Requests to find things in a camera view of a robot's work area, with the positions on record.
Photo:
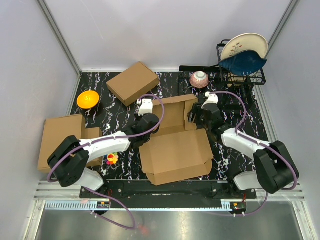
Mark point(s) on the orange bowl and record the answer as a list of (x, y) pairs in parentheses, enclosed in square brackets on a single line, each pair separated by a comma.
[(88, 99)]

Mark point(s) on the beige cup in rack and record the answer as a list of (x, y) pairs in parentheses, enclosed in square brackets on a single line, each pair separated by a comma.
[(235, 81)]

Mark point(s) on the large cardboard box left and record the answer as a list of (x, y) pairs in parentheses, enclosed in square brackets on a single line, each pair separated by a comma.
[(56, 130)]

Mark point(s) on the rainbow flower toy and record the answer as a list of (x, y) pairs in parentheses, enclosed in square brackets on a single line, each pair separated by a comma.
[(112, 158)]

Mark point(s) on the pink patterned bowl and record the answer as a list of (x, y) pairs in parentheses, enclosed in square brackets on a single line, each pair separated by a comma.
[(199, 79)]

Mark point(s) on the cream floral plate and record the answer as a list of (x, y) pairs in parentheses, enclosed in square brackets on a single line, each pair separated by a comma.
[(245, 42)]

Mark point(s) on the closed cardboard box back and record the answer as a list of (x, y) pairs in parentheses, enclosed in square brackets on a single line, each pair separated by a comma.
[(131, 84)]

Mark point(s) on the blue leaf plate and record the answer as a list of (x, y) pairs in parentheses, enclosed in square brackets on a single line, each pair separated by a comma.
[(244, 63)]

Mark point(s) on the small cardboard box left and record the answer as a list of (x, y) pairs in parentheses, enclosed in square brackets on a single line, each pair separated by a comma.
[(92, 133)]

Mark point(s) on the black wire dish rack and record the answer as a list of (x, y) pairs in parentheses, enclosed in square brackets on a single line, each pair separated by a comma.
[(218, 80)]

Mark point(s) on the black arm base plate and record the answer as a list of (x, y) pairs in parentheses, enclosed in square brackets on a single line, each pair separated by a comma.
[(212, 189)]

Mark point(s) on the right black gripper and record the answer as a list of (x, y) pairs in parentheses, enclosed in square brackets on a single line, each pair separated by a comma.
[(196, 109)]

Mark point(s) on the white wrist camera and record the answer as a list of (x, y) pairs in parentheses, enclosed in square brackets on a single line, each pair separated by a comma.
[(145, 106), (210, 98)]

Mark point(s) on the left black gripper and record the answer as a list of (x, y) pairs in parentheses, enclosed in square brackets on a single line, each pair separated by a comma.
[(138, 118)]

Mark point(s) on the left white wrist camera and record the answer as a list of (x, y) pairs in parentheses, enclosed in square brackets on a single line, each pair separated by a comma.
[(145, 106)]

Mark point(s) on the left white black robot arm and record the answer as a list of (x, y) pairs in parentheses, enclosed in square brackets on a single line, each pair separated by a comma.
[(68, 163)]

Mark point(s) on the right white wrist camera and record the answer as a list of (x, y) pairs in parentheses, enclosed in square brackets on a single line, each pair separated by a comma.
[(210, 98)]

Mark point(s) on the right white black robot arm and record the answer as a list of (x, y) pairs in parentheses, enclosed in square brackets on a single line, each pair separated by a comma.
[(274, 167)]

